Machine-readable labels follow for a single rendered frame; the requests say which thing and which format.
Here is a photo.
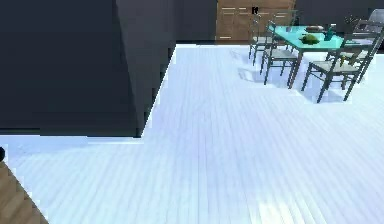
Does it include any grey dining chair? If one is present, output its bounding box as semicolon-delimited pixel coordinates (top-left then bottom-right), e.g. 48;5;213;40
248;13;278;67
301;32;382;104
325;19;384;84
259;20;300;86

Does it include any brown wooden cabinet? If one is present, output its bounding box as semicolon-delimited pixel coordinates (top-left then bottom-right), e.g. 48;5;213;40
215;0;297;44

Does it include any turquoise dining table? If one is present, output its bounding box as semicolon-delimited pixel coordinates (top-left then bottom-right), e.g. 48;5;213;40
273;24;372;90

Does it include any teal bottle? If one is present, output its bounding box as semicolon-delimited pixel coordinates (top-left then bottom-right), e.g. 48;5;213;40
323;23;338;42

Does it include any grey rounded appliance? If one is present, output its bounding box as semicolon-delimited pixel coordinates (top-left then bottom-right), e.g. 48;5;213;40
368;8;384;25

